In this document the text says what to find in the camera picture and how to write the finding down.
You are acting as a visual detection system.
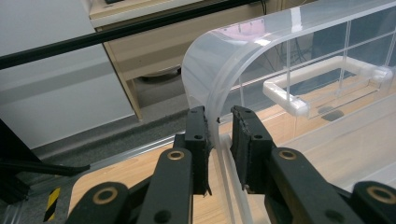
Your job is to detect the light wooden desk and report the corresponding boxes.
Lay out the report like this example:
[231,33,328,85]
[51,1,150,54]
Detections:
[88,0,312,122]

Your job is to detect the aluminium floor rail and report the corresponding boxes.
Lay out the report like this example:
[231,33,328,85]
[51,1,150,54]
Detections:
[0,133,188,224]

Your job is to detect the white cabinet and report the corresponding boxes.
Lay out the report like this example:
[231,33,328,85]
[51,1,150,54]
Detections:
[0,0,143,150]

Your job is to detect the clear plastic storage box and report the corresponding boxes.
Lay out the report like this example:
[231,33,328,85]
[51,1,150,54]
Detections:
[181,0,396,224]

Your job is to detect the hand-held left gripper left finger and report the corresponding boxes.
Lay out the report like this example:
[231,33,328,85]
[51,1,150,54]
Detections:
[172,105,213,197]

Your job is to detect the yellow black tape strip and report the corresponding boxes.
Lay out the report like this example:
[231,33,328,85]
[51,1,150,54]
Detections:
[43,186,62,222]

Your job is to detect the black metal stand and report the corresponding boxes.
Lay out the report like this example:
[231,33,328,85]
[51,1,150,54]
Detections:
[0,118,92,204]

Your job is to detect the black horizontal bar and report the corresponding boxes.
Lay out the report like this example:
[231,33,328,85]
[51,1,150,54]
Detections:
[0,0,262,71]

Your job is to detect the dark round table grommet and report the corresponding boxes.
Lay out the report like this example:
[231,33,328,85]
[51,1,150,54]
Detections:
[317,105,346,122]

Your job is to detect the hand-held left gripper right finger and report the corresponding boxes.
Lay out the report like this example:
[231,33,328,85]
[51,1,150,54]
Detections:
[230,105,276,195]

